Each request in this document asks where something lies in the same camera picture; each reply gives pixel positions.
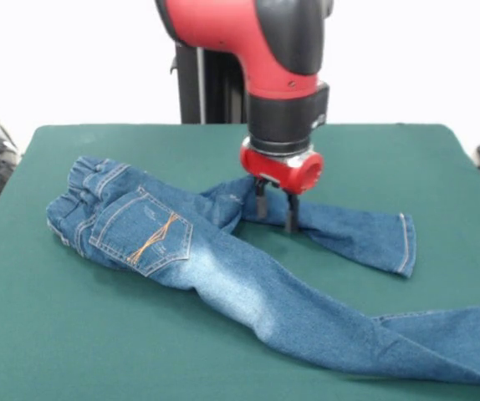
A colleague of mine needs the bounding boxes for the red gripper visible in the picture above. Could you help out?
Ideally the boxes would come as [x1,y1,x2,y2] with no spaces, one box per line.
[239,137,325,233]

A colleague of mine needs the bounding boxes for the blue denim jeans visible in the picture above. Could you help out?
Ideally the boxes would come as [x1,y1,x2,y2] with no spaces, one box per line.
[45,155,480,388]

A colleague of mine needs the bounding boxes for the dark green table cloth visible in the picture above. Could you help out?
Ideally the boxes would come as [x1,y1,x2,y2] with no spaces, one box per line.
[0,122,480,401]

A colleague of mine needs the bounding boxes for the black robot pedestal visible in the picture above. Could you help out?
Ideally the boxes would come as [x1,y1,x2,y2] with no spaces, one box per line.
[168,0,335,124]

